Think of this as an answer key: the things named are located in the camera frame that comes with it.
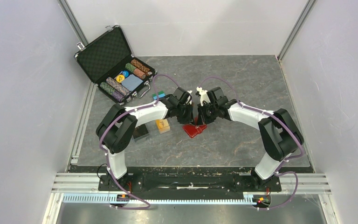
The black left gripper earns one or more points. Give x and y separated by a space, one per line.
189 119

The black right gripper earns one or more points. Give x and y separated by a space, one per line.
208 120

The red leather card holder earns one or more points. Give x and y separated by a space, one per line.
192 130

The clear plastic card box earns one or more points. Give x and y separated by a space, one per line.
152 128

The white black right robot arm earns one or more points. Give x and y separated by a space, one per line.
280 135

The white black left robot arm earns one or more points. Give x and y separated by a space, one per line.
117 127

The orange card stack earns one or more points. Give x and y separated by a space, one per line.
162 125

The black card stack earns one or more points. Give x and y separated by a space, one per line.
141 132

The blue playing card deck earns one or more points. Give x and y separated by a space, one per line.
131 82

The stacked toy building blocks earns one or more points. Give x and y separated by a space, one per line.
160 94

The red poker chip row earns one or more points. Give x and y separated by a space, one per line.
139 73

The brown poker chip row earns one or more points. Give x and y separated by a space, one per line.
140 66

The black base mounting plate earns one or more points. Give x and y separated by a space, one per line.
194 183

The blue dealer chip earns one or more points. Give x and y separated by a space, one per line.
125 73

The yellow dealer chip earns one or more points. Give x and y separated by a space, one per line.
120 78

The purple grey poker chip row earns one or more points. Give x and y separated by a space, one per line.
118 87

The green purple poker chip row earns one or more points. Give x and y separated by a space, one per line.
117 96

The black aluminium poker chip case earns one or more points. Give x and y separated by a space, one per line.
106 56

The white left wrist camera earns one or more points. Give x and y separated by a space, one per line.
189 99

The aluminium slotted rail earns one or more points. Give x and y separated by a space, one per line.
118 199

